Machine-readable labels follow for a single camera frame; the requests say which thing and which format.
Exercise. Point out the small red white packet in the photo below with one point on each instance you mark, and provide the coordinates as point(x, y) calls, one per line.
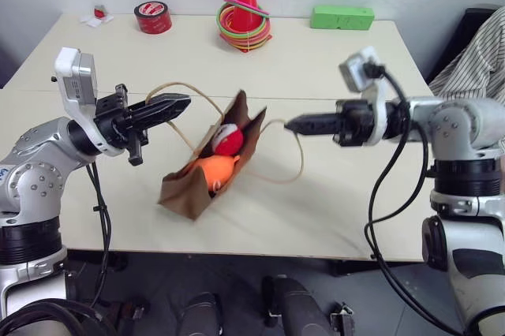
point(100, 11)

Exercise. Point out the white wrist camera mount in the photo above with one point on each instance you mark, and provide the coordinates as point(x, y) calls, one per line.
point(73, 87)
point(377, 101)

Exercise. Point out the orange plush toy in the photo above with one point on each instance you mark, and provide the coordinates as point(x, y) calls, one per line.
point(215, 172)

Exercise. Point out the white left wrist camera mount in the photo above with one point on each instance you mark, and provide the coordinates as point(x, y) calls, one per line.
point(73, 87)

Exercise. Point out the red round plush toy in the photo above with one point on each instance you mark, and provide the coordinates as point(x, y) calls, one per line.
point(229, 140)

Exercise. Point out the red and black tape roll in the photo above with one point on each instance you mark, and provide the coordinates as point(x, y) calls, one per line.
point(152, 16)

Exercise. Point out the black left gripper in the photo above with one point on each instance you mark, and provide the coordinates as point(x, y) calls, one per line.
point(114, 121)

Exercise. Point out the striped shirt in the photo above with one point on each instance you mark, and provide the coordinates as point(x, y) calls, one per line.
point(469, 64)

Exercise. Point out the brown paper bag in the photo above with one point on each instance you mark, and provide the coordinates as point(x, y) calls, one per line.
point(181, 194)

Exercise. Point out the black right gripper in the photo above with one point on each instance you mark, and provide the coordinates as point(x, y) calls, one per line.
point(353, 123)

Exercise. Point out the green foam block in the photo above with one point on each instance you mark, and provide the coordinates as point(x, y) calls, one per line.
point(341, 17)

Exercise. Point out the black table foot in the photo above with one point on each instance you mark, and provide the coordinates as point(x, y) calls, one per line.
point(353, 268)

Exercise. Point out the dark rounded robot foot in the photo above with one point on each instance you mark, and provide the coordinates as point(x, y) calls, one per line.
point(201, 314)
point(296, 308)

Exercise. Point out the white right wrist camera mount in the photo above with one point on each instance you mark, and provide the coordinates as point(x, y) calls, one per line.
point(377, 101)

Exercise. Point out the black chair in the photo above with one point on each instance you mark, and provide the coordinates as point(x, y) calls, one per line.
point(471, 24)

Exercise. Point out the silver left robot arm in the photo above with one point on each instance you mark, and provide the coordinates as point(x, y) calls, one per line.
point(35, 162)

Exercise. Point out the red traffic cone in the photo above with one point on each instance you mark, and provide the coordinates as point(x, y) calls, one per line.
point(244, 4)

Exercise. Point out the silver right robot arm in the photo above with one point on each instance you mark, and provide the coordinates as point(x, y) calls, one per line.
point(461, 115)

